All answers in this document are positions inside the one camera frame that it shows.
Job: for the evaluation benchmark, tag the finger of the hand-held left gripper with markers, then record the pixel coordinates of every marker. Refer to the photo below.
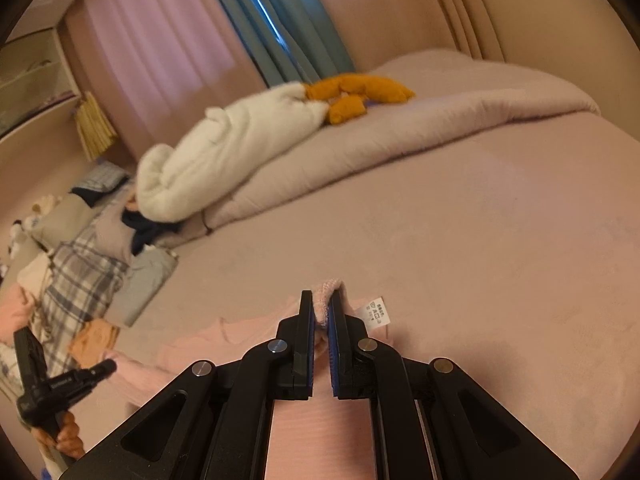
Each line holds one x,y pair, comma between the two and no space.
85,374

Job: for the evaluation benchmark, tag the pink curtain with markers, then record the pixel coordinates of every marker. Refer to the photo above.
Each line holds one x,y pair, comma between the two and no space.
165,45

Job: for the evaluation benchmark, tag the pink striped shirt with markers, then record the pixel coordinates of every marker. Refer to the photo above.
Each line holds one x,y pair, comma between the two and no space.
210,345

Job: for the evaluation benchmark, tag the person's left hand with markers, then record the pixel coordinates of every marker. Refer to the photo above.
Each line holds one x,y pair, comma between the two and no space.
70,435

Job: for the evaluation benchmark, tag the pink crumpled cloth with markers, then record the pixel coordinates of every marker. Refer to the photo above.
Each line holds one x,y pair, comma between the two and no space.
15,310

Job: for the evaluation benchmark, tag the grey plaid pillow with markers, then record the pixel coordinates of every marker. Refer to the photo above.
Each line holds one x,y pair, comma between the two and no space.
85,275

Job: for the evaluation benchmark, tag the blue checked pillow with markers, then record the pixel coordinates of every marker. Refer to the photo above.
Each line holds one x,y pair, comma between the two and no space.
105,177

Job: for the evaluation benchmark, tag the orange printed folded garment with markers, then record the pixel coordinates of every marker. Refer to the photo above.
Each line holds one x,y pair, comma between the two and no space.
95,342

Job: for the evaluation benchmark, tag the mauve pillow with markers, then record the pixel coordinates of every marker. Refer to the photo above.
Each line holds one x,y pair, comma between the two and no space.
112,232

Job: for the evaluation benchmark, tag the grey folded sweater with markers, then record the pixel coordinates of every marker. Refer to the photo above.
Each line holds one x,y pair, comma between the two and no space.
145,280

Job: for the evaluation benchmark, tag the yellow hanging cloth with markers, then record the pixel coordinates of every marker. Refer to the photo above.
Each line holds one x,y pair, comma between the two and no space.
95,127

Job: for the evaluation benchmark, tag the orange plush toy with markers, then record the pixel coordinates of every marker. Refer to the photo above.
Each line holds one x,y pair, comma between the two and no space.
360,90

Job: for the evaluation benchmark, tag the mauve duvet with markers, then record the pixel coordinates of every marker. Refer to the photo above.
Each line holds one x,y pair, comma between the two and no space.
400,130

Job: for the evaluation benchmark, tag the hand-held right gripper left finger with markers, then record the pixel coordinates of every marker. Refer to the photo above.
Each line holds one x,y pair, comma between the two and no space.
307,325

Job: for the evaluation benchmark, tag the blue curtain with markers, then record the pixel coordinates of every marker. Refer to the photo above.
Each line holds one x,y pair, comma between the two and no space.
285,20

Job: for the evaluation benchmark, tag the pink upholstered headboard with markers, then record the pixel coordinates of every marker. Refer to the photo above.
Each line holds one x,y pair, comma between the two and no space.
540,20

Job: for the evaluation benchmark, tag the beige wall shelf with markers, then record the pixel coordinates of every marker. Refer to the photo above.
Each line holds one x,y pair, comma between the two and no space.
35,75

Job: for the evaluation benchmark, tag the dark navy garment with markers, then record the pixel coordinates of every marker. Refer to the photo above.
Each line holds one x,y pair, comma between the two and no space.
147,232

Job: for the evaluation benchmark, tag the mauve bed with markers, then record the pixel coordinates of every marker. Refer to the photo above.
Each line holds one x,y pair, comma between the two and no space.
425,270

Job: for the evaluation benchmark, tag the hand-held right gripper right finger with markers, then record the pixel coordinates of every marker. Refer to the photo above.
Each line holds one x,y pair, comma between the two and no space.
336,330

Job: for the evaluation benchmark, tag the white fluffy blanket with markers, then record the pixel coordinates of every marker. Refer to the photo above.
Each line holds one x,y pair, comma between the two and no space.
210,160

